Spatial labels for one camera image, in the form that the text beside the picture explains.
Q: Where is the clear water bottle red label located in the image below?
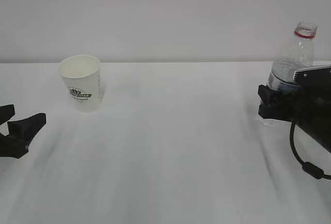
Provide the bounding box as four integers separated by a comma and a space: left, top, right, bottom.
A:
266, 21, 318, 96

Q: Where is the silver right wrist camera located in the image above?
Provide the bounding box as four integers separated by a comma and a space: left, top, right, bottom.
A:
293, 65, 330, 87

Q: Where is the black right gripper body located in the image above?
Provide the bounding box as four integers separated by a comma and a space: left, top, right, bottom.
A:
291, 81, 330, 153

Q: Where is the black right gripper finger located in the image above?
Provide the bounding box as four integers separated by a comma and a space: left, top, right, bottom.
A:
258, 85, 297, 123

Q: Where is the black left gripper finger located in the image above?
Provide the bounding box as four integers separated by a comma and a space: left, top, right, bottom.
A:
7, 113, 47, 146
0, 104, 15, 125

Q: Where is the black right camera cable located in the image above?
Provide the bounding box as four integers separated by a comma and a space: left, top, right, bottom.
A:
290, 110, 331, 181

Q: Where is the white paper cup green logo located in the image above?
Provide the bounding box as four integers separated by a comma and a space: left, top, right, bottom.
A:
58, 55, 102, 113

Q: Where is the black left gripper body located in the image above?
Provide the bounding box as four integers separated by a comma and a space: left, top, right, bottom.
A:
1, 133, 29, 159

